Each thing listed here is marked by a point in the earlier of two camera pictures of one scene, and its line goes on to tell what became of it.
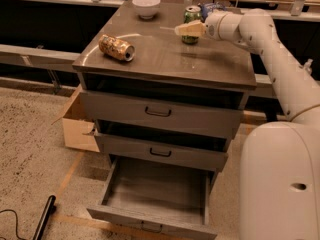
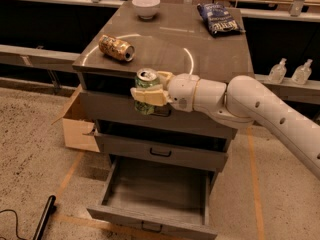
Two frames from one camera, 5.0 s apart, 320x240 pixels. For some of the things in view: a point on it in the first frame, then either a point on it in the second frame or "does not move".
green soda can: [192, 13] to [146, 77]
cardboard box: [79, 133] does not move
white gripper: [213, 26] to [182, 91]
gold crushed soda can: [116, 47] does not move
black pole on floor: [45, 217] does not move
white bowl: [146, 6] does not move
